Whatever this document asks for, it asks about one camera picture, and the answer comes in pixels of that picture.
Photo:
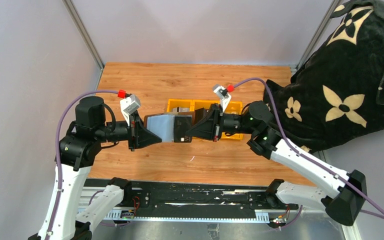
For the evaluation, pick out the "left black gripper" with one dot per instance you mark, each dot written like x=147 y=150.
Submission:
x=133 y=131

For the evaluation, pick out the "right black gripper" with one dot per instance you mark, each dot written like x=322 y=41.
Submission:
x=216 y=122

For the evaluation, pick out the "black credit card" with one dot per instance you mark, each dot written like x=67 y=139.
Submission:
x=182 y=123

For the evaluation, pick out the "brown leather card holder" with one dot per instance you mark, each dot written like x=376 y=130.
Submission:
x=171 y=127

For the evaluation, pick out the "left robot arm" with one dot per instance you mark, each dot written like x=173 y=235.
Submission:
x=75 y=156

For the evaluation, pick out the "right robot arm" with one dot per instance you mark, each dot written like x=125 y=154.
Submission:
x=336 y=192

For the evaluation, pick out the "black cards in middle bin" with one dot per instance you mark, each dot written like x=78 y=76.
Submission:
x=200 y=113

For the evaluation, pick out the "silver cards in left bin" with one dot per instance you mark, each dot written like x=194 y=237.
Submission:
x=181 y=110

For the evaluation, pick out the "middle yellow bin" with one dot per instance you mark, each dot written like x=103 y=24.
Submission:
x=198 y=103

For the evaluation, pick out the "left yellow bin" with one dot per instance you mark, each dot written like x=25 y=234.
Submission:
x=174 y=102

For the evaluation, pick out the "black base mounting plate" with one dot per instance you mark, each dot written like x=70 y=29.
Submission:
x=203 y=201

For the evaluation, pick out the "black floral blanket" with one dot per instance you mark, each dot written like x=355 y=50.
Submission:
x=338 y=94

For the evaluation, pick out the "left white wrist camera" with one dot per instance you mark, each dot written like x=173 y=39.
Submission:
x=128 y=106

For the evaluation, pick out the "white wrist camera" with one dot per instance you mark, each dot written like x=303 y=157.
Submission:
x=224 y=96
x=128 y=106

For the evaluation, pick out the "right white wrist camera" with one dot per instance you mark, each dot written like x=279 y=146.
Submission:
x=224 y=96

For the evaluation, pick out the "aluminium frame rail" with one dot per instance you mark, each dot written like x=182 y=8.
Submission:
x=138 y=201

